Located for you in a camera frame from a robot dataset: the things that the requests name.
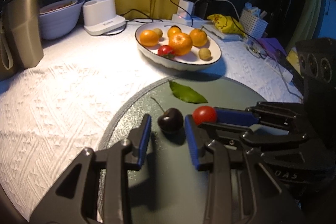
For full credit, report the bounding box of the yellow duck bag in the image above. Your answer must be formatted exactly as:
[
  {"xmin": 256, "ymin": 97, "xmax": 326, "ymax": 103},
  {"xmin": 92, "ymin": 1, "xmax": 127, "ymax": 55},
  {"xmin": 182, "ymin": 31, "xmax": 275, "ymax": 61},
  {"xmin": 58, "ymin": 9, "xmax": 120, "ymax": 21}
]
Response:
[{"xmin": 207, "ymin": 14, "xmax": 245, "ymax": 37}]

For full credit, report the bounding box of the lavender bowl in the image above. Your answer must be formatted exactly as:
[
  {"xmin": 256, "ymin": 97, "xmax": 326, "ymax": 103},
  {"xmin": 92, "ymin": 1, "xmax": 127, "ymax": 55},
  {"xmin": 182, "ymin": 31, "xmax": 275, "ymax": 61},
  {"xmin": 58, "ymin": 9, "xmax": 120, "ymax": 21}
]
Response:
[{"xmin": 39, "ymin": 0, "xmax": 84, "ymax": 40}]

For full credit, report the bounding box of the round grey placemat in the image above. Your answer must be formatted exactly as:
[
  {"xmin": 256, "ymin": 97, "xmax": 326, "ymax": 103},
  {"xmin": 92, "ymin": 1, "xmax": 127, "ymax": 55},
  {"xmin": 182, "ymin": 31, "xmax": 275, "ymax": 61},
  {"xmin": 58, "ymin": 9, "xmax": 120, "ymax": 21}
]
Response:
[{"xmin": 98, "ymin": 73, "xmax": 264, "ymax": 223}]

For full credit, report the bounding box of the pale longan fruit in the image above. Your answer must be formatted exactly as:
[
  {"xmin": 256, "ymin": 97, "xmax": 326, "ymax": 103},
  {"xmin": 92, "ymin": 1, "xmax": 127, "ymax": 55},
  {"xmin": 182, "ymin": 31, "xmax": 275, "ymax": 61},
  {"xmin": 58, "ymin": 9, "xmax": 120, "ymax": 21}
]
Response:
[
  {"xmin": 198, "ymin": 48, "xmax": 212, "ymax": 61},
  {"xmin": 153, "ymin": 28, "xmax": 163, "ymax": 38}
]

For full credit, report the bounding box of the steel tumbler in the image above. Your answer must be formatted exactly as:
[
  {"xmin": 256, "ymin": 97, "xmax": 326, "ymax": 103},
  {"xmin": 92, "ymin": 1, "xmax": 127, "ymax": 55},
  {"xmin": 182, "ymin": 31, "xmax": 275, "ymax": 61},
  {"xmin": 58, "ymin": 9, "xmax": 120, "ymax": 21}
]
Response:
[{"xmin": 2, "ymin": 0, "xmax": 44, "ymax": 69}]

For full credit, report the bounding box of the white embossed table cloth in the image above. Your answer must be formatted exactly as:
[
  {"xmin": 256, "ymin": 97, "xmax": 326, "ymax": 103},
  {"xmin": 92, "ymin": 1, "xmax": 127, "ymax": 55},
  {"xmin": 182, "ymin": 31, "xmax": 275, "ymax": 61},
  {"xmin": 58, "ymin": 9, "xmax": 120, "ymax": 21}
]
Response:
[{"xmin": 0, "ymin": 19, "xmax": 302, "ymax": 222}]

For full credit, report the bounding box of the white bowl with dark rim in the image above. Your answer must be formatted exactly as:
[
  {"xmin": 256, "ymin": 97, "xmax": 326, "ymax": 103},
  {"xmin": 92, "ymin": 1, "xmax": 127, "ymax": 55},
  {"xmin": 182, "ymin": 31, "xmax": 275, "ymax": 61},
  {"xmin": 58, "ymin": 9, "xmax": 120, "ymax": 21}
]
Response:
[{"xmin": 134, "ymin": 21, "xmax": 223, "ymax": 72}]

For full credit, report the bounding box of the white charger plug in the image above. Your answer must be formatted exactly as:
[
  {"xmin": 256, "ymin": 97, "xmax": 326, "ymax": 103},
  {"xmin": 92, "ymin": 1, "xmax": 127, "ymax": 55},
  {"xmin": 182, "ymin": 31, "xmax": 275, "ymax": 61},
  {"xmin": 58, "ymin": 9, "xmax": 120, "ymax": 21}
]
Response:
[{"xmin": 177, "ymin": 0, "xmax": 194, "ymax": 16}]

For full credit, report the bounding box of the white cable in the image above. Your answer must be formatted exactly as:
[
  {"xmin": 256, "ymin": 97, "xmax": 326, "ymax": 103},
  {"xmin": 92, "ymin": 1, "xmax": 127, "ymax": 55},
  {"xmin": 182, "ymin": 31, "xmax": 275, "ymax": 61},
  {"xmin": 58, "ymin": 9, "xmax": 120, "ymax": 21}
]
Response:
[{"xmin": 193, "ymin": 0, "xmax": 241, "ymax": 21}]

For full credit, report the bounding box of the peeled tangerine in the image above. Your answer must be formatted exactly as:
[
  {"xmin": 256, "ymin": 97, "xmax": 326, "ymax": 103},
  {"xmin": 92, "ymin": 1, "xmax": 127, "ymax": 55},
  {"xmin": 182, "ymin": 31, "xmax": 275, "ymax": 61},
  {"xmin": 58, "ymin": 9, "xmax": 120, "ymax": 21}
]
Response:
[{"xmin": 168, "ymin": 33, "xmax": 193, "ymax": 56}]

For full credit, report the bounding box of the green leaf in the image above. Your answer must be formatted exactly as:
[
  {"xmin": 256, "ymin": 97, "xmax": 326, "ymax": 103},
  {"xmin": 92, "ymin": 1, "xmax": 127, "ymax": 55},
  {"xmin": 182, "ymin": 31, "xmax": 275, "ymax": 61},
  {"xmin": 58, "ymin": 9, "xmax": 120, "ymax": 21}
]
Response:
[{"xmin": 169, "ymin": 81, "xmax": 208, "ymax": 104}]

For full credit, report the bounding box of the white plastic basket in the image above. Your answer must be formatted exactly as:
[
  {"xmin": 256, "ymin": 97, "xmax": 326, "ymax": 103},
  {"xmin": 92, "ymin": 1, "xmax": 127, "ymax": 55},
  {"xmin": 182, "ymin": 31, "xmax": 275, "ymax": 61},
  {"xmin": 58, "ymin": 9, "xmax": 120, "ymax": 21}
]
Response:
[{"xmin": 240, "ymin": 9, "xmax": 268, "ymax": 39}]

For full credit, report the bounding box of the black cable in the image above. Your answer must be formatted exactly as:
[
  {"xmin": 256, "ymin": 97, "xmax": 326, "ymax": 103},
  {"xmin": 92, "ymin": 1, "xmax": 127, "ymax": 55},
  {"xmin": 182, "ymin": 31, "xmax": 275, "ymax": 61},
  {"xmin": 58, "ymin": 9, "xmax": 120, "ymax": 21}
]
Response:
[{"xmin": 102, "ymin": 0, "xmax": 195, "ymax": 37}]

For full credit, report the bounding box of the white power strip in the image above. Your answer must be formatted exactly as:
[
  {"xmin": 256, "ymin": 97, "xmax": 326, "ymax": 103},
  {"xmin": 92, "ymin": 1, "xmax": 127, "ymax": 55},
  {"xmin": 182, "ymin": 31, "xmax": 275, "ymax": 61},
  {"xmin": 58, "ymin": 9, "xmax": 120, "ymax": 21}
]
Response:
[{"xmin": 171, "ymin": 14, "xmax": 212, "ymax": 28}]

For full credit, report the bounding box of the red tomato in bowl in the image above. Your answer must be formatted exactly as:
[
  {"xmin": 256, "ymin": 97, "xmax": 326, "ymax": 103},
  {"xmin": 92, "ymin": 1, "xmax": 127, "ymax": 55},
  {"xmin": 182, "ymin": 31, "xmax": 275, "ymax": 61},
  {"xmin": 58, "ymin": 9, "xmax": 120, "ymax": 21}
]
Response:
[{"xmin": 157, "ymin": 45, "xmax": 175, "ymax": 59}]

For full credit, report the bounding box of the orange in bowl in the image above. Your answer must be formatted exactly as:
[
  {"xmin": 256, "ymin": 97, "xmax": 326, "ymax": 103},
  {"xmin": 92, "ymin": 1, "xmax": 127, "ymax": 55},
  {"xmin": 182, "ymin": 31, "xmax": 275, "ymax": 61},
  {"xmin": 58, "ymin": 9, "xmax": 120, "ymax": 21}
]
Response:
[{"xmin": 167, "ymin": 26, "xmax": 182, "ymax": 38}]

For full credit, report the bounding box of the red cherry tomato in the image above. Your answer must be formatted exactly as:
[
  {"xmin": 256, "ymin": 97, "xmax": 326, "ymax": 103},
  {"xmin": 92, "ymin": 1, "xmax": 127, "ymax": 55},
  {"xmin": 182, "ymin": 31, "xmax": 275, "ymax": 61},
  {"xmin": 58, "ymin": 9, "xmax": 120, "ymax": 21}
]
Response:
[{"xmin": 192, "ymin": 106, "xmax": 217, "ymax": 124}]

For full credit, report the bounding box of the dark cherry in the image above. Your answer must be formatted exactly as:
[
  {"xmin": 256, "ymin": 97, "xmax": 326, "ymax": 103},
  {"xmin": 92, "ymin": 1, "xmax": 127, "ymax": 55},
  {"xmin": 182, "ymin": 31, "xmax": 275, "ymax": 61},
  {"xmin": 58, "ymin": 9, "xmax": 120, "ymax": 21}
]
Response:
[{"xmin": 150, "ymin": 97, "xmax": 184, "ymax": 134}]

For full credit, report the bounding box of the purple cloth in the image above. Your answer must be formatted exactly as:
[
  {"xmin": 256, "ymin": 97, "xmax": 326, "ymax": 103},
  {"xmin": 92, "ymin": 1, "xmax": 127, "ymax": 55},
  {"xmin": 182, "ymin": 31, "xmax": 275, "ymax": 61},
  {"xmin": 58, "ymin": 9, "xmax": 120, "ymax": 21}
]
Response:
[{"xmin": 257, "ymin": 38, "xmax": 287, "ymax": 57}]

